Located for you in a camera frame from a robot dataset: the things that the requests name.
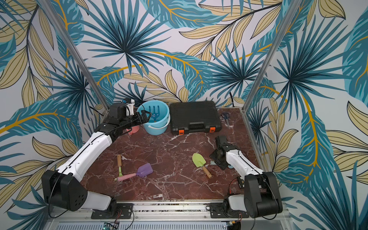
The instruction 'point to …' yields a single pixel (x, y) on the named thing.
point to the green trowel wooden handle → (199, 161)
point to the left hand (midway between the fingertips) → (145, 116)
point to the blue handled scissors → (225, 115)
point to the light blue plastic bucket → (159, 120)
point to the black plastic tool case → (197, 116)
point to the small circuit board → (241, 182)
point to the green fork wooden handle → (119, 163)
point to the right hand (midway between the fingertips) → (215, 159)
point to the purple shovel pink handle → (142, 171)
